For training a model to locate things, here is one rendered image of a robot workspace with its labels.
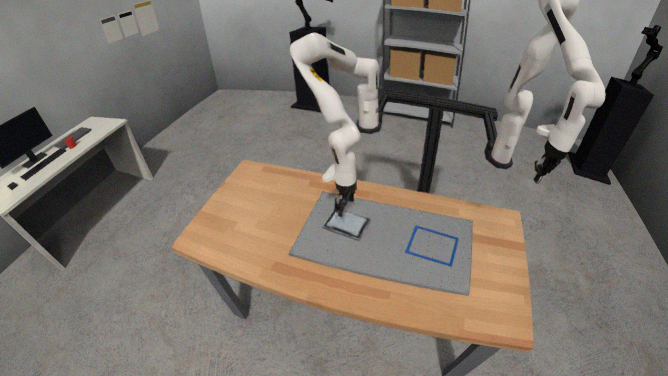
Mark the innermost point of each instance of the blue tape rectangle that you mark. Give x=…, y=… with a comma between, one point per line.
x=428, y=258

